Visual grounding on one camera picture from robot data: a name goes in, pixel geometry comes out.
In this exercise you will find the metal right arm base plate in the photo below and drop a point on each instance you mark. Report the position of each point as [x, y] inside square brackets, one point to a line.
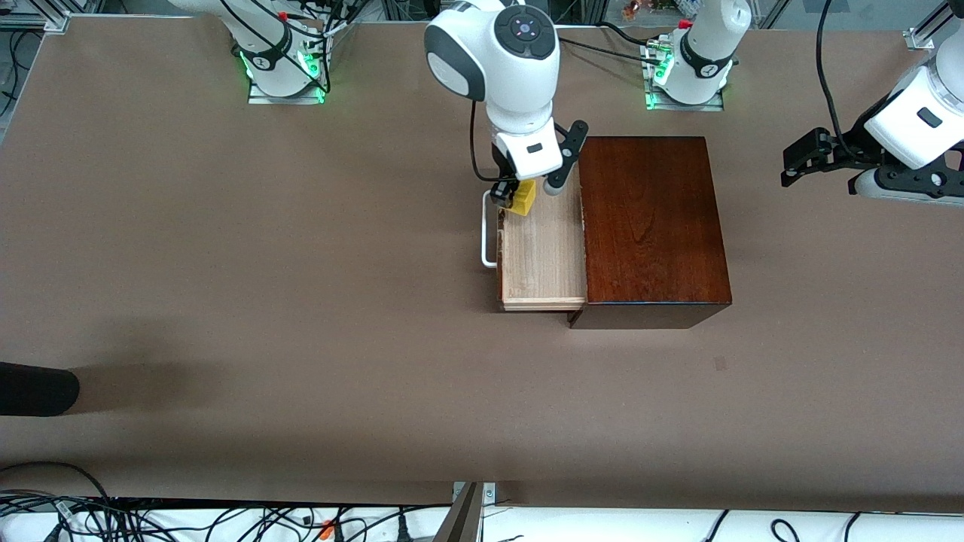
[260, 98]

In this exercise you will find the aluminium frame profile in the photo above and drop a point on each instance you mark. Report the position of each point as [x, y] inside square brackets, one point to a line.
[922, 34]
[30, 22]

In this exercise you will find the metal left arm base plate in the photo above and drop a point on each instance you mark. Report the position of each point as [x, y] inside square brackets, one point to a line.
[655, 105]

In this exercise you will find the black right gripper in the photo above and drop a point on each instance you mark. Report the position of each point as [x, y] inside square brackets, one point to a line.
[502, 188]

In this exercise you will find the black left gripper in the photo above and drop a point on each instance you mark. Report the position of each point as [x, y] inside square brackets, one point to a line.
[849, 142]

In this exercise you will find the dark brown wooden cabinet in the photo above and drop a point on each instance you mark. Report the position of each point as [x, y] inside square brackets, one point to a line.
[648, 226]

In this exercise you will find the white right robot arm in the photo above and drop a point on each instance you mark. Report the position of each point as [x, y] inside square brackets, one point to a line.
[520, 83]

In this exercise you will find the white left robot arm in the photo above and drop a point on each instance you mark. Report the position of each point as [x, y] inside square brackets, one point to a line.
[708, 45]

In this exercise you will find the yellow wooden block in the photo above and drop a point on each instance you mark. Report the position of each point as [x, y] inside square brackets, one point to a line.
[526, 199]

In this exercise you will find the black cylindrical object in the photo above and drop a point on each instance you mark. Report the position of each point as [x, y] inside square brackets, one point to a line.
[34, 389]

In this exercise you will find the metal mount post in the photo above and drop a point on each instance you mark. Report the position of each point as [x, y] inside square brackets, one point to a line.
[463, 519]

